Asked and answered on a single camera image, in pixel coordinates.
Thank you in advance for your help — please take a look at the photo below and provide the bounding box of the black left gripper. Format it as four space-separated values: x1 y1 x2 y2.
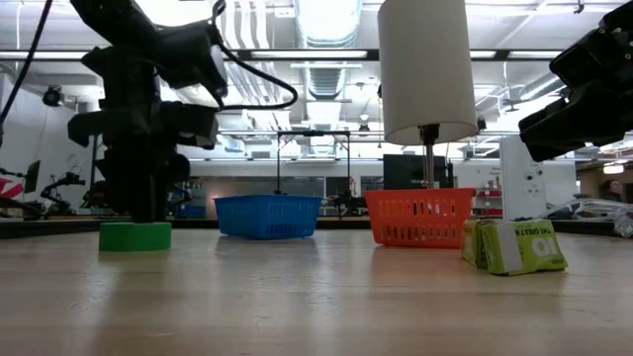
67 22 229 223

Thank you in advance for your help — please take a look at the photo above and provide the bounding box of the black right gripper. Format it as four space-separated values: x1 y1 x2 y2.
517 2 633 163

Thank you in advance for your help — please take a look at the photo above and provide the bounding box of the green tape roll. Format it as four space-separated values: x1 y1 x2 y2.
98 222 173 252

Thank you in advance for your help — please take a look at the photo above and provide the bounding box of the person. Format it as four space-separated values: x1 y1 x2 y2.
598 178 625 203

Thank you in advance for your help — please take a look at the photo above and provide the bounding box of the white box device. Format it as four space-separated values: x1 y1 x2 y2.
498 134 548 222

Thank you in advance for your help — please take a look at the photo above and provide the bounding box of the small black monitor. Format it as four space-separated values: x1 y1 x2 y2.
23 159 42 195

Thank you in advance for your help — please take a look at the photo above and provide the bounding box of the black ceiling spotlight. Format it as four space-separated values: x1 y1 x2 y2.
42 85 64 108

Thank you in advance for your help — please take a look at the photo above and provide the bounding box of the blue plastic basket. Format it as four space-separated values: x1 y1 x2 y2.
213 194 323 240

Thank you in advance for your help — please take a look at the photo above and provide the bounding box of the table lamp white shade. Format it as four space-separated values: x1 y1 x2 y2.
377 0 480 192

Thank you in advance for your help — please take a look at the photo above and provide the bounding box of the black background monitor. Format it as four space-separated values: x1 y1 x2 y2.
383 153 454 192

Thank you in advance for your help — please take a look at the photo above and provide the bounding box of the orange plastic basket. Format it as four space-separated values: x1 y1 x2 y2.
364 187 476 250

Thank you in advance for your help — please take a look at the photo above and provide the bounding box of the white lamp cable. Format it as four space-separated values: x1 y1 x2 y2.
538 197 633 237

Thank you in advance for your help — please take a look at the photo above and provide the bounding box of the black aluminium table frame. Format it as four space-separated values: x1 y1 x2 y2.
0 215 619 241

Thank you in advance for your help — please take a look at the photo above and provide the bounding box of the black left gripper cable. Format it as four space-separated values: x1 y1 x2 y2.
210 0 300 111

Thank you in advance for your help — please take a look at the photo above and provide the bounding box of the black background rig frame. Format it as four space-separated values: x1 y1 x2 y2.
275 130 351 197

